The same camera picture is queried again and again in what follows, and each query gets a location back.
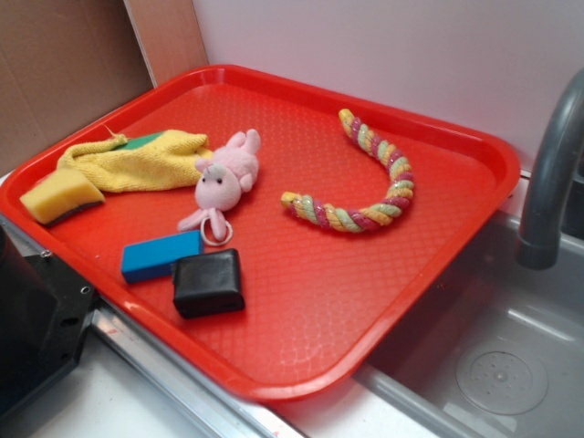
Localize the yellow sponge dark base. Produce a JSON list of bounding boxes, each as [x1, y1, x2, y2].
[[20, 169, 105, 225]]

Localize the multicolored twisted rope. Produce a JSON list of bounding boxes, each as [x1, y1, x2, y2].
[[280, 108, 415, 235]]

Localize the brown cardboard panel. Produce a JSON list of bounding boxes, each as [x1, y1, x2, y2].
[[1, 1, 207, 174]]

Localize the blue rectangular block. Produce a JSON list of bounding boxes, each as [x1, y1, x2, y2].
[[121, 230, 204, 284]]

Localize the green sponge under cloth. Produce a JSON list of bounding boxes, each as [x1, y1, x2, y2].
[[119, 131, 163, 151]]

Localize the pink plush bunny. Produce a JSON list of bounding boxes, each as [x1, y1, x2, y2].
[[178, 129, 261, 246]]

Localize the grey plastic sink basin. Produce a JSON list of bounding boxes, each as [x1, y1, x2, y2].
[[356, 213, 583, 437]]

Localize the black rectangular block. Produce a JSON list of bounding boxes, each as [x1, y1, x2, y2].
[[172, 249, 245, 318]]

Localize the red plastic tray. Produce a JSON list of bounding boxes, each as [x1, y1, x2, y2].
[[1, 66, 520, 402]]

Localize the grey sink faucet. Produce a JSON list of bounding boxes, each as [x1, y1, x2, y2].
[[516, 71, 583, 270]]

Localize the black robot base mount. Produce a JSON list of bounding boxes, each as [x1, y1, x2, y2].
[[1, 231, 98, 419]]

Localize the yellow towel cloth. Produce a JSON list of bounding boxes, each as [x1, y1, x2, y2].
[[57, 130, 213, 193]]

